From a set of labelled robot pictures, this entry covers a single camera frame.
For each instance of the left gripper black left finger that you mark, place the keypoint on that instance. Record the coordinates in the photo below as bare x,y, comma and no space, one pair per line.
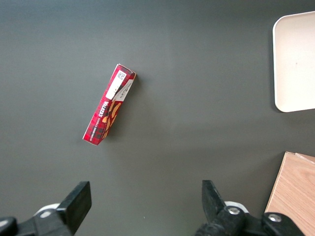
73,209

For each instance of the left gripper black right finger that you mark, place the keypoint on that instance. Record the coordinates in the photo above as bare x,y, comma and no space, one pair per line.
214,209

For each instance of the cream rectangular plastic tray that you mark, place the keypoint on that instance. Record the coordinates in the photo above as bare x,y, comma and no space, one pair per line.
295,61

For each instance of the wooden two-drawer cabinet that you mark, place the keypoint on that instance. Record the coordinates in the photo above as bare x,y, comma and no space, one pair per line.
295,191

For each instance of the red tartan shortbread box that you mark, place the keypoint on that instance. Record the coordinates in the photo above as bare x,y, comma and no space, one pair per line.
108,108

